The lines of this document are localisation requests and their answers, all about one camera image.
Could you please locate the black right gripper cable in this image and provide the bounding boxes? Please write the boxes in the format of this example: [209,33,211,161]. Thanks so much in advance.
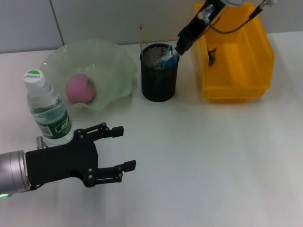
[209,0,278,34]

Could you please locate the pink peach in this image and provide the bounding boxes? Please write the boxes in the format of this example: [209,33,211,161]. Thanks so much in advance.
[65,73,97,104]

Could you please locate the silver ballpoint pen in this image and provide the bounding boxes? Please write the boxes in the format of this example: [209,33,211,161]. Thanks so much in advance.
[155,48,178,69]

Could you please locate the clear green-label water bottle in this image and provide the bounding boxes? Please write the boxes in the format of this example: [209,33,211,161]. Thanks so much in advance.
[23,70,74,145]

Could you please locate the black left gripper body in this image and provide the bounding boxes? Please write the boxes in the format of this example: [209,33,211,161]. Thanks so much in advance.
[25,129,100,191]

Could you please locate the yellow plastic bin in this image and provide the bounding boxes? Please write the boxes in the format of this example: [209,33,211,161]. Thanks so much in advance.
[194,2,276,103]

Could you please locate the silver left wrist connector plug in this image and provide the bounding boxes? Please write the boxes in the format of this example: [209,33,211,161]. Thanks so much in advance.
[35,136,48,149]

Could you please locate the blue scissors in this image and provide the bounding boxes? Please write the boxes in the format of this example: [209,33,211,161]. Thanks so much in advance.
[153,44,180,88]

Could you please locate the black mesh pen cup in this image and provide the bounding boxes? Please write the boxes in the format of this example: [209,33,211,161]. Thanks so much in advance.
[139,43,180,103]

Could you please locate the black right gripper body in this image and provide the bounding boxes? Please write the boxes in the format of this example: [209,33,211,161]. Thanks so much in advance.
[177,0,228,47]

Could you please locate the silver right wrist connector plug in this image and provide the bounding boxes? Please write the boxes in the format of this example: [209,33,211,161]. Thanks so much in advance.
[197,4,215,22]

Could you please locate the green plastic wrapper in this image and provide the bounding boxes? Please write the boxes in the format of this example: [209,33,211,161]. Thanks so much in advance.
[207,46,218,65]

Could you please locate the clear plastic ruler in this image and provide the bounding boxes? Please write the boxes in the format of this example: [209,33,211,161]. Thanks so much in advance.
[137,23,146,52]

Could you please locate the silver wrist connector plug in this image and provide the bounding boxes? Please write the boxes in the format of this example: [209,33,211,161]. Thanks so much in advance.
[197,4,215,22]
[35,136,48,149]

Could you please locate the pale green glass fruit plate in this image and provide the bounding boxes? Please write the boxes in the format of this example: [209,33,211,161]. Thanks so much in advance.
[40,39,138,112]

